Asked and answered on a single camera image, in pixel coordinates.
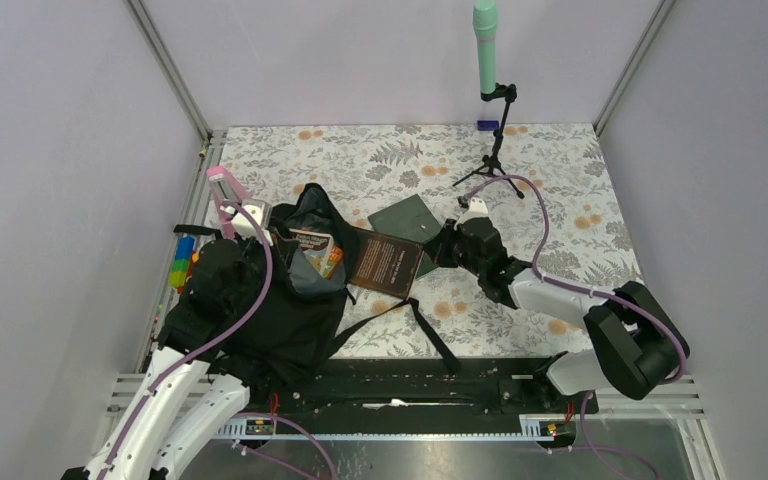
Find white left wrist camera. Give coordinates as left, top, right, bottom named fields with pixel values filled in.
left=219, top=198, right=273, bottom=246

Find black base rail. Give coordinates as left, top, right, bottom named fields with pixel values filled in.
left=206, top=357, right=601, bottom=437

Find colourful toy blocks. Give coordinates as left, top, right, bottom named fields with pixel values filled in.
left=167, top=235, right=198, bottom=293

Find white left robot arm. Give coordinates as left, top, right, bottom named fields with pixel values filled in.
left=62, top=236, right=274, bottom=479

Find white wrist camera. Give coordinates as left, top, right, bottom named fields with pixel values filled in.
left=219, top=198, right=273, bottom=246
left=456, top=196, right=489, bottom=224

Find green microphone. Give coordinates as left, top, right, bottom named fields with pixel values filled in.
left=472, top=0, right=499, bottom=101

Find black tripod stand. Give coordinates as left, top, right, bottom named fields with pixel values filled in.
left=451, top=82, right=526, bottom=200

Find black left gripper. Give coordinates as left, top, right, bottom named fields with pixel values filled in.
left=227, top=225, right=301, bottom=313

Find black student backpack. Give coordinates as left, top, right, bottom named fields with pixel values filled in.
left=158, top=183, right=463, bottom=392

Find dark green hardcover book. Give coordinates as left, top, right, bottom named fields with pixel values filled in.
left=369, top=195, right=442, bottom=281

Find floral tablecloth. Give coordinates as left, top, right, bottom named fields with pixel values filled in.
left=207, top=123, right=642, bottom=358

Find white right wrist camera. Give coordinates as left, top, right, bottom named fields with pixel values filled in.
left=456, top=196, right=489, bottom=224

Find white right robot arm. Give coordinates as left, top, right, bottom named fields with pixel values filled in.
left=424, top=217, right=690, bottom=412

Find yellow illustrated paperback book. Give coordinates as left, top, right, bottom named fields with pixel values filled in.
left=290, top=229, right=344, bottom=279

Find blue block at wall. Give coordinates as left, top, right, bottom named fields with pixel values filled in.
left=476, top=120, right=499, bottom=131

